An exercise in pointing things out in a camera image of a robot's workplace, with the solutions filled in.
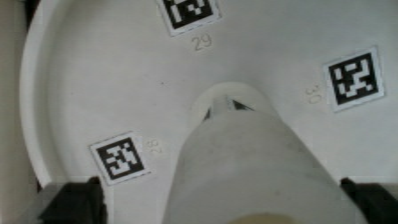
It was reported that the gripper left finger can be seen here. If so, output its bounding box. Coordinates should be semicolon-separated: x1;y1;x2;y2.
38;177;108;224

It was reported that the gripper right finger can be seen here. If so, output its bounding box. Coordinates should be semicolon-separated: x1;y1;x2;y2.
339;178;398;224

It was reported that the white round table leg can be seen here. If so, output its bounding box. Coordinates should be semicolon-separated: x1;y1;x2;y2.
159;94;371;224

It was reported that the white round table top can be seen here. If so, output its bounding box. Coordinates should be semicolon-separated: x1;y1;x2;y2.
19;0;398;224

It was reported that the white front fence bar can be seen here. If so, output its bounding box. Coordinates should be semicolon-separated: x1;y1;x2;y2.
0;0;35;224

